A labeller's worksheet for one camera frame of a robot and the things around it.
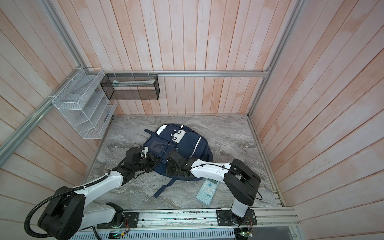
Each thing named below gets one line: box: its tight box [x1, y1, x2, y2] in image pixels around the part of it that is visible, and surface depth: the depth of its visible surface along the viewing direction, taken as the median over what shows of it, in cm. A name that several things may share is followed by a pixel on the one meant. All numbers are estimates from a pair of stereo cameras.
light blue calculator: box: [196, 178, 220, 206], surface depth 83 cm
